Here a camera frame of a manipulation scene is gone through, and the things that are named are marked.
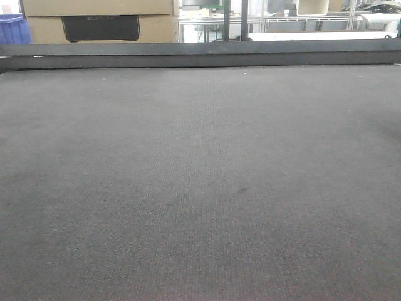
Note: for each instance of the lower cardboard box black print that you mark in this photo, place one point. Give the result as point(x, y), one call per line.
point(153, 29)

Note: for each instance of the black vertical pole left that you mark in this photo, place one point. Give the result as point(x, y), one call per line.
point(226, 23)

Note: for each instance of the black vertical pole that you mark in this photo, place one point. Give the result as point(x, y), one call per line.
point(226, 23)
point(244, 21)

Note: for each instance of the black vertical pole right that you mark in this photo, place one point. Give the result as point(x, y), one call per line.
point(244, 21)

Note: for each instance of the beige box background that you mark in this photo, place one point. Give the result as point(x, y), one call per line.
point(312, 7)

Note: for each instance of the upper cardboard box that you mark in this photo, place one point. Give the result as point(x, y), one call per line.
point(99, 7)

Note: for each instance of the blue plastic crate background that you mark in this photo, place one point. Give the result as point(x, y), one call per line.
point(14, 30)

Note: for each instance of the white aluminium frame workbench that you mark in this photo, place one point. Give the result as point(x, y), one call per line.
point(209, 29)

